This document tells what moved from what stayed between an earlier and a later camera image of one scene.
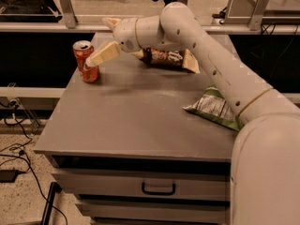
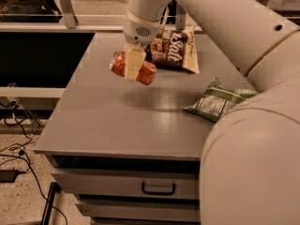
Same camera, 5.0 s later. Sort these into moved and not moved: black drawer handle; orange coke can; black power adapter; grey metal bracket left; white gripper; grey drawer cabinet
Moved: white gripper; orange coke can
Not moved: grey metal bracket left; grey drawer cabinet; black power adapter; black drawer handle
